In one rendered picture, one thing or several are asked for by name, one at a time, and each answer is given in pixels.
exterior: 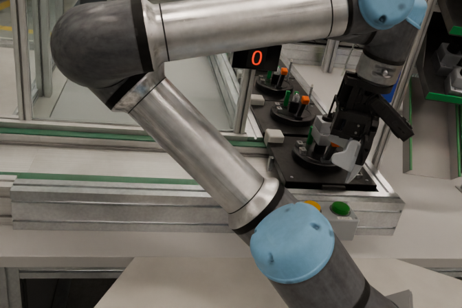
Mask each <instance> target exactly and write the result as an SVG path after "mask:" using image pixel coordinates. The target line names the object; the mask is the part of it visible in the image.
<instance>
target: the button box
mask: <svg viewBox="0 0 462 308"><path fill-rule="evenodd" d="M316 203H318V204H319V205H320V207H321V209H320V213H321V214H323V215H324V216H325V217H326V218H327V220H328V221H329V223H330V224H331V227H332V228H333V231H334V232H335V234H336V236H337V237H338V238H339V240H340V241H352V240H353V238H354V236H355V232H356V230H357V227H358V223H359V221H360V220H359V219H358V217H357V216H356V214H355V213H354V211H353V209H352V208H351V207H350V205H349V203H348V202H344V203H346V204H347V205H348V206H349V207H350V211H349V213H348V214H347V215H341V214H337V213H335V212H334V211H332V209H331V207H332V204H333V202H332V201H316Z"/></svg>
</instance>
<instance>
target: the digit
mask: <svg viewBox="0 0 462 308"><path fill-rule="evenodd" d="M267 48H268V47H260V48H256V49H249V51H248V55H247V63H246V67H253V68H261V69H264V66H265V59H266V55H267Z"/></svg>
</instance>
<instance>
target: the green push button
mask: <svg viewBox="0 0 462 308"><path fill-rule="evenodd" d="M331 209H332V211H334V212H335V213H337V214H339V215H347V214H348V213H349V211H350V207H349V206H348V205H347V204H346V203H344V202H341V201H336V202H333V204H332V207H331Z"/></svg>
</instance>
